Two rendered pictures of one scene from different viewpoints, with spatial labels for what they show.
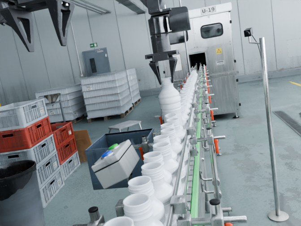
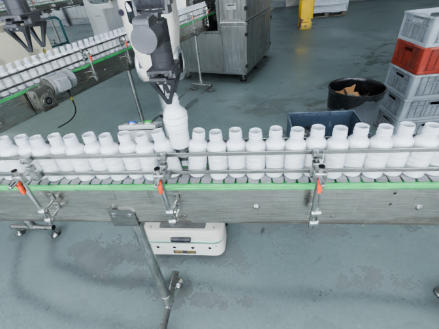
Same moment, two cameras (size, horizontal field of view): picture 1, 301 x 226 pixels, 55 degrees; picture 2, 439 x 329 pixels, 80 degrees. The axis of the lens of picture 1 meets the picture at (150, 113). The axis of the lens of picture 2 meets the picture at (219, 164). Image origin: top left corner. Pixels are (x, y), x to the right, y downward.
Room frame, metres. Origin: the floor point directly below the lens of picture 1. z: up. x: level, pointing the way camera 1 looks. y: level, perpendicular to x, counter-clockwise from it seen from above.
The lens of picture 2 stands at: (1.01, -0.78, 1.55)
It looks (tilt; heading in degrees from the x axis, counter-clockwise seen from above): 37 degrees down; 87
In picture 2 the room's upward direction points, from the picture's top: 6 degrees counter-clockwise
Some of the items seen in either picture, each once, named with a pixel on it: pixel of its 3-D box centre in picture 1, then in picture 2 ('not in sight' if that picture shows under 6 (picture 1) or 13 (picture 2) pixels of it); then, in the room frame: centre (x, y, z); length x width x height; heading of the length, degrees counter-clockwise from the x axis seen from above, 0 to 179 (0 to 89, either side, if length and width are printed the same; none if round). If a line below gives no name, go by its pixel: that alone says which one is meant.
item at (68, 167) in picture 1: (58, 166); not in sight; (3.90, 1.40, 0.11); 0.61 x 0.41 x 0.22; 171
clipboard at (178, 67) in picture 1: (175, 62); not in sight; (5.55, -0.62, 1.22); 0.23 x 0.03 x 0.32; 78
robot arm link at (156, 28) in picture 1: (160, 26); (156, 31); (0.93, -0.07, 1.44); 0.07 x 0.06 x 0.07; 78
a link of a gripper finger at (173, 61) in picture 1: (166, 68); (166, 85); (0.93, -0.07, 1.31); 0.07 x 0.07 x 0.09; 78
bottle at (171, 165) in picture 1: (166, 180); (79, 157); (0.59, -0.01, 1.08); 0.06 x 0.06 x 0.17
